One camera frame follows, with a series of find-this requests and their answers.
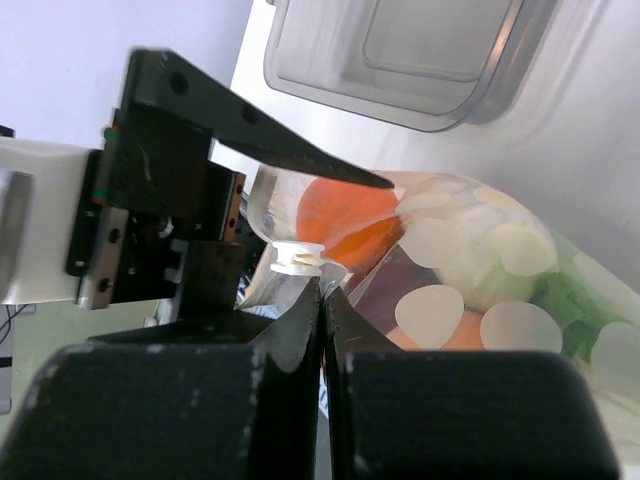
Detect orange fruit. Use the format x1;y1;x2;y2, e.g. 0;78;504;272
296;178;403;271

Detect dark red apple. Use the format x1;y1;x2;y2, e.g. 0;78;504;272
355;245;440;334

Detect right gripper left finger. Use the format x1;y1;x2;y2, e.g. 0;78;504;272
1;280;321;479

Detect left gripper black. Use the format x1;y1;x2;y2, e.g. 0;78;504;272
66;48;393;345

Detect white radish green leaves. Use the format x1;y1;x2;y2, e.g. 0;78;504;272
395;180;559;311

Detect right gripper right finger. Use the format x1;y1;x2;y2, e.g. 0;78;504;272
323;290;620;479

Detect clear grey plastic bin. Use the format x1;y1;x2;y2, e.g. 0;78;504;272
264;0;556;132

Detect clear zip top bag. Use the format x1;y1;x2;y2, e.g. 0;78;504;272
239;166;639;462

